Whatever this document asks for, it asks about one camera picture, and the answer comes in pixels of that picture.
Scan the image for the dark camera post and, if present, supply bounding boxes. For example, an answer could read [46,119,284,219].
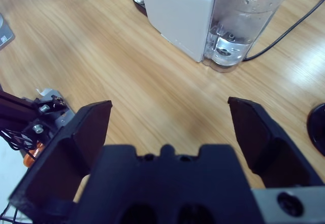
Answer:
[0,89,39,133]

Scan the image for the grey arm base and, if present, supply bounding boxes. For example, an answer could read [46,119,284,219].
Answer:
[0,13,16,52]

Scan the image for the white mount block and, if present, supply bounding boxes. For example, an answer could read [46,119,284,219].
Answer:
[21,88,76,146]

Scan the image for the black machine power cable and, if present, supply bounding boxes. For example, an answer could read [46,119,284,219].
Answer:
[243,0,325,62]

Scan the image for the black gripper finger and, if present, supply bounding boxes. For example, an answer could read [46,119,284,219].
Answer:
[9,101,113,221]
[227,96,324,188]

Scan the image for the black capsule holder with rods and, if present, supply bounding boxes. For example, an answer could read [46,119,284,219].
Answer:
[306,103,325,157]

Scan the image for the white capsule coffee machine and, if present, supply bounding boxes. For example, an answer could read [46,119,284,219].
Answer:
[138,0,219,63]

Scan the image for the clear water tank dark lid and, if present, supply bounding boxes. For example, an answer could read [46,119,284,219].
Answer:
[203,0,298,74]

